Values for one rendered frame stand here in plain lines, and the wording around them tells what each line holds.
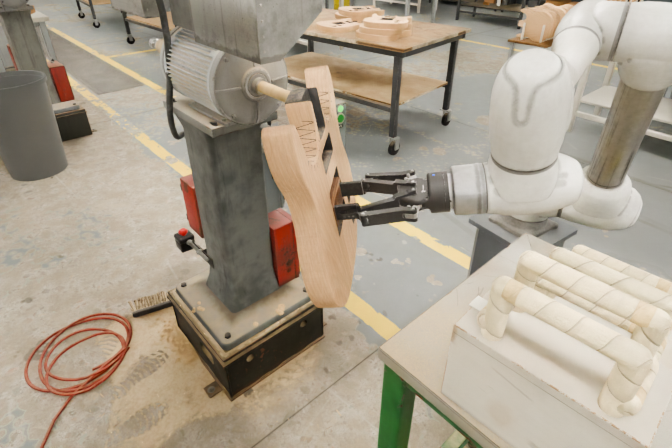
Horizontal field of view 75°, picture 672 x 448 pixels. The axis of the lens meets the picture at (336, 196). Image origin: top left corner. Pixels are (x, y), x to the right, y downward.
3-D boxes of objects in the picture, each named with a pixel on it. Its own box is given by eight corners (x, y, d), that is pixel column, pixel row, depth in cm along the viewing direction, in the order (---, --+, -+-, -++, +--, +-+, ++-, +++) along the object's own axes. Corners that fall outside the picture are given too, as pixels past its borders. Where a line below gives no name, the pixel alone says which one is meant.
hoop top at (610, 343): (485, 295, 63) (489, 278, 61) (496, 284, 65) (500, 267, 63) (642, 382, 51) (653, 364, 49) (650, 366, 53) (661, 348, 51)
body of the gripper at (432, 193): (453, 222, 78) (400, 225, 80) (449, 194, 84) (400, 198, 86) (451, 186, 74) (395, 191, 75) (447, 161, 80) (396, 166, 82)
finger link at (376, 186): (414, 184, 79) (417, 180, 80) (359, 177, 85) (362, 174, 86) (416, 201, 82) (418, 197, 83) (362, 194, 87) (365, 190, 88)
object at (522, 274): (503, 305, 72) (515, 260, 67) (512, 295, 74) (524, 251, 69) (522, 316, 70) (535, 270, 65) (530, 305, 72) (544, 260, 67)
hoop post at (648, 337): (614, 368, 62) (638, 320, 57) (621, 354, 64) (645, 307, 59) (640, 382, 60) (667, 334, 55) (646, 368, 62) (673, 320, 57)
